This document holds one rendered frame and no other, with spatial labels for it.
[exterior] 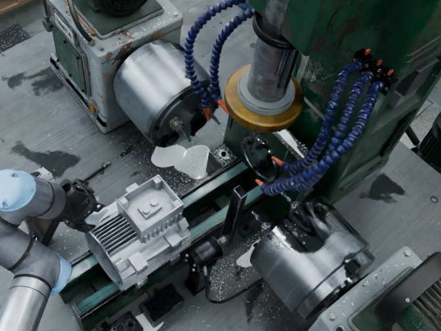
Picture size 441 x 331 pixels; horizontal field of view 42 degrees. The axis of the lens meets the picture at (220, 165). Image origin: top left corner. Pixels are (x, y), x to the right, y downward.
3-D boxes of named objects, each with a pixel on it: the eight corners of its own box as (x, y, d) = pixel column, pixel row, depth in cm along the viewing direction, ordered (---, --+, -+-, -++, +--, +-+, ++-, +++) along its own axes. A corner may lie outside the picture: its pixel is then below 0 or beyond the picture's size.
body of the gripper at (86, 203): (107, 207, 127) (79, 198, 115) (79, 233, 127) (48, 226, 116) (89, 182, 129) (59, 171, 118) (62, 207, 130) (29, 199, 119)
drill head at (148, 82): (155, 54, 189) (157, -5, 168) (225, 131, 176) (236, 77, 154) (88, 87, 179) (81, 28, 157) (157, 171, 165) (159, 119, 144)
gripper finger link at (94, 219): (120, 215, 135) (100, 209, 127) (102, 232, 136) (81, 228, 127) (112, 205, 137) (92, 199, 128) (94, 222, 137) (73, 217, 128)
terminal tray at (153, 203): (157, 188, 145) (157, 173, 138) (183, 219, 141) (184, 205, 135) (116, 213, 140) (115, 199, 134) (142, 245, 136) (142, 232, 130)
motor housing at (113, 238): (147, 205, 159) (147, 168, 143) (189, 256, 152) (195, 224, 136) (84, 245, 151) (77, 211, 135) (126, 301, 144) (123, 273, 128)
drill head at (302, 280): (290, 203, 165) (312, 155, 144) (394, 317, 150) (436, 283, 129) (222, 250, 155) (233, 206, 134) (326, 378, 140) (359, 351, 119)
